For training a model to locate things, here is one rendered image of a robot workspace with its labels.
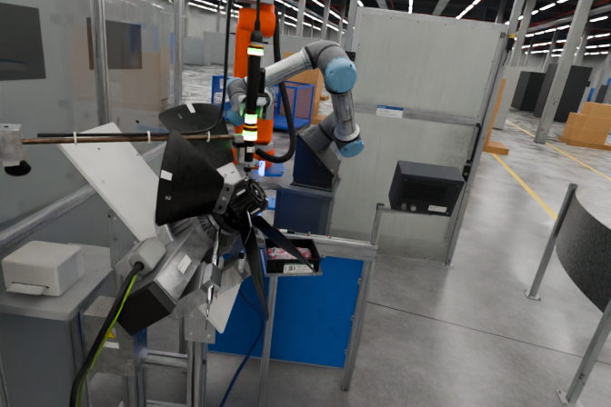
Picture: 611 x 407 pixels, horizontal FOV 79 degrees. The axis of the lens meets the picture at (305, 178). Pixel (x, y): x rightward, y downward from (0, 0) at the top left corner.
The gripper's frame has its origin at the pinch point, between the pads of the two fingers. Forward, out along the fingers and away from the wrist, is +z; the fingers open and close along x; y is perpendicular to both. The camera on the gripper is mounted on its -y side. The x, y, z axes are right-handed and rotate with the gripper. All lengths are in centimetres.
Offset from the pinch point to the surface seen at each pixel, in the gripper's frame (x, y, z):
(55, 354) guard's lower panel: 70, 109, -1
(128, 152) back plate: 36.5, 20.4, 1.6
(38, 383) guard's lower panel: 70, 113, 9
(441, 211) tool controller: -78, 41, -36
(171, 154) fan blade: 11.7, 10.3, 30.4
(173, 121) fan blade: 22.1, 8.6, 2.5
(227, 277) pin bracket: 1, 54, 11
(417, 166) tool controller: -65, 24, -39
